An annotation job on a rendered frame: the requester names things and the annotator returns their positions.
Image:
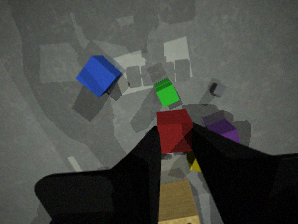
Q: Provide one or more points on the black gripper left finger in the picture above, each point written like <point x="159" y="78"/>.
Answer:
<point x="132" y="186"/>

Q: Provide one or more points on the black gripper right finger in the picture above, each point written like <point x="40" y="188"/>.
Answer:
<point x="245" y="184"/>

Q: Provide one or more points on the purple block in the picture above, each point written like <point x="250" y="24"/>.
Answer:
<point x="225" y="129"/>

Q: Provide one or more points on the blue block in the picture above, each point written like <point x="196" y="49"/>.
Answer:
<point x="98" y="75"/>

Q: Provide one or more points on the red block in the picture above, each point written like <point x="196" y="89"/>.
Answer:
<point x="175" y="131"/>

